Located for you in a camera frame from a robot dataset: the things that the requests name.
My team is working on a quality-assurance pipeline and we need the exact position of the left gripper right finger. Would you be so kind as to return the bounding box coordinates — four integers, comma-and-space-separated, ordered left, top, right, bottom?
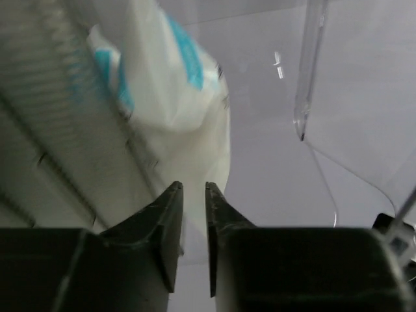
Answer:
205, 183, 410, 311

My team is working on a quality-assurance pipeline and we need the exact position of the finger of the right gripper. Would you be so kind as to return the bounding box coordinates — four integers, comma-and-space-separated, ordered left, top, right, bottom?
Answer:
372, 213, 415, 263

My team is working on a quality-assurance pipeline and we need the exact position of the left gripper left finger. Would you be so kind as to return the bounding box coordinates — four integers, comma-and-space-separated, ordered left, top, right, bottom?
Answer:
1, 181, 183, 311

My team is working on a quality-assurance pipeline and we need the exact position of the clear acrylic organizer with drawers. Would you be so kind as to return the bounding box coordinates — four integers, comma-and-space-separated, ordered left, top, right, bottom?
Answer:
0, 0, 416, 235

